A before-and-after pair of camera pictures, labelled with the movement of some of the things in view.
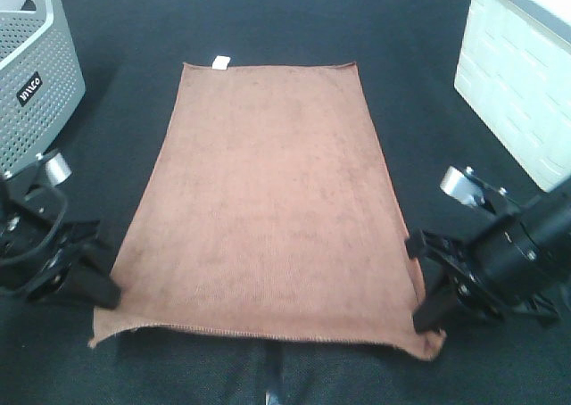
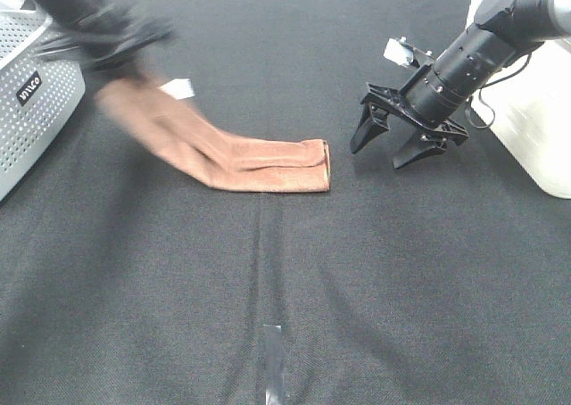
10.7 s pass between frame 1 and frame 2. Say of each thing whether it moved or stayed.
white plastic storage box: stayed
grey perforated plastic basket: stayed
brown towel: moved
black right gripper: moved
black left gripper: moved
